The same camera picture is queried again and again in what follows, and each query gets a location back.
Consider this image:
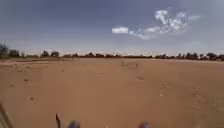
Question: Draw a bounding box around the reddish sandy dirt ground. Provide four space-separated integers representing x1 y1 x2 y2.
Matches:
0 57 224 128

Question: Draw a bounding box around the robot's own part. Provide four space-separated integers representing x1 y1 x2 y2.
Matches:
67 120 81 128
137 121 151 128

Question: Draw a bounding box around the row of trees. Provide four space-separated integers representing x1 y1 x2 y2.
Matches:
0 43 224 62

